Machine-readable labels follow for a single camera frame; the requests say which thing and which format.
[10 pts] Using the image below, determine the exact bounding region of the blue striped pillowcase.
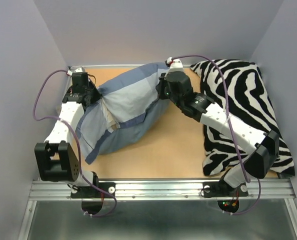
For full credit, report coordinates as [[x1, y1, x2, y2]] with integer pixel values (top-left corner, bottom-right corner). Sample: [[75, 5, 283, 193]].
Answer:
[[75, 62, 170, 165]]

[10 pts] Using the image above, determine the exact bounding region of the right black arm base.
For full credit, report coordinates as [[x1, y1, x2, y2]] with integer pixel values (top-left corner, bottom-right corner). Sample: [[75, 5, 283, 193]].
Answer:
[[199, 181, 249, 215]]

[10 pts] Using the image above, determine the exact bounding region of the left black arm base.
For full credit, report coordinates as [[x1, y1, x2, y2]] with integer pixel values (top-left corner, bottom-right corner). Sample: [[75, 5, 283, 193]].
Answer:
[[67, 182, 117, 218]]

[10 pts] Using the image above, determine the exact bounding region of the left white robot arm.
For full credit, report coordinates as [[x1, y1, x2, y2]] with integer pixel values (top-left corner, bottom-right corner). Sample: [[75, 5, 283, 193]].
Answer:
[[34, 68, 101, 197]]

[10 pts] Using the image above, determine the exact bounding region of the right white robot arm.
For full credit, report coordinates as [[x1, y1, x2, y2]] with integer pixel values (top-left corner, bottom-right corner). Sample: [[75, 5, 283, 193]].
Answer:
[[156, 71, 279, 195]]

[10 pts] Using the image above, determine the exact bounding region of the zebra print pillow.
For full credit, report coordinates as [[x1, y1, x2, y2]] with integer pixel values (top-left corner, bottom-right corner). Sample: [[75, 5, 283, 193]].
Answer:
[[189, 58, 296, 177]]

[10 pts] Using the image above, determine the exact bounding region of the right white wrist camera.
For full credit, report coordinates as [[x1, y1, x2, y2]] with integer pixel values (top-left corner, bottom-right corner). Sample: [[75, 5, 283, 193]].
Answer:
[[165, 57, 184, 69]]

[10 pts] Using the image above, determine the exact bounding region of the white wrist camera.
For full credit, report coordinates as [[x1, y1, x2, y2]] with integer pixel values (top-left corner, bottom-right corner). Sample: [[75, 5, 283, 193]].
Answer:
[[165, 57, 184, 69], [66, 66, 85, 77]]

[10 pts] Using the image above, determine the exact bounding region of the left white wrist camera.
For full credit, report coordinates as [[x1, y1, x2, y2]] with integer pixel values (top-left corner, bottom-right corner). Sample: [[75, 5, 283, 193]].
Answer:
[[66, 66, 85, 77]]

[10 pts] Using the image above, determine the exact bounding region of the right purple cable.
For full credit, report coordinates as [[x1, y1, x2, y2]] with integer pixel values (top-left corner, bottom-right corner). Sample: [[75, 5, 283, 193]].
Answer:
[[170, 54, 262, 215]]

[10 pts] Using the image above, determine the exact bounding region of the purple cable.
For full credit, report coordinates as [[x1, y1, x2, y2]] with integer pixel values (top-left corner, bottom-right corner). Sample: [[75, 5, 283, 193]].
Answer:
[[32, 69, 117, 218], [170, 54, 262, 215]]

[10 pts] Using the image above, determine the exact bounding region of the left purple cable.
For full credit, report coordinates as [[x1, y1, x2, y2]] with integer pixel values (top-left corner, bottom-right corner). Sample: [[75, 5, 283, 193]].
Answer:
[[32, 69, 117, 218]]

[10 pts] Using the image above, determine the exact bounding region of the aluminium front rail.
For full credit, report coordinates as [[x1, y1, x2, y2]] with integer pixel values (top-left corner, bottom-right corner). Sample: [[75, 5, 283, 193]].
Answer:
[[28, 178, 296, 202]]

